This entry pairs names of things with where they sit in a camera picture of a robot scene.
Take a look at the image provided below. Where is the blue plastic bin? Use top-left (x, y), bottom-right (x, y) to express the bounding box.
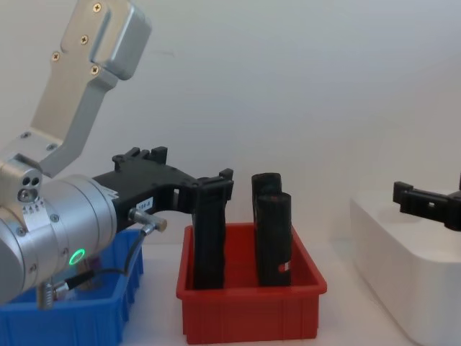
top-left (0, 228), bottom-right (146, 346)

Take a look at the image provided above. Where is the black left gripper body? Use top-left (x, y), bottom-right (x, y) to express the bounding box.
top-left (92, 165), bottom-right (181, 232)

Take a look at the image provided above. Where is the thin dark gripper cable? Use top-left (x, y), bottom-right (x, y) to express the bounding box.
top-left (37, 208), bottom-right (169, 311)

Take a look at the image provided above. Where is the white plastic box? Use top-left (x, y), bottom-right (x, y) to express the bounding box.
top-left (349, 187), bottom-right (461, 346)

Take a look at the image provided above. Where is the black ribbed rectangular block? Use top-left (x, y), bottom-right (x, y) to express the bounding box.
top-left (192, 201), bottom-right (228, 291)

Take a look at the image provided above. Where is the red plastic bin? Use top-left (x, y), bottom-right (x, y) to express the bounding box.
top-left (176, 222), bottom-right (328, 345)

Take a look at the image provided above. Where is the black cylinder with red label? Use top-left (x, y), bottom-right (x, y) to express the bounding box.
top-left (251, 172), bottom-right (283, 221)
top-left (254, 192), bottom-right (293, 288)

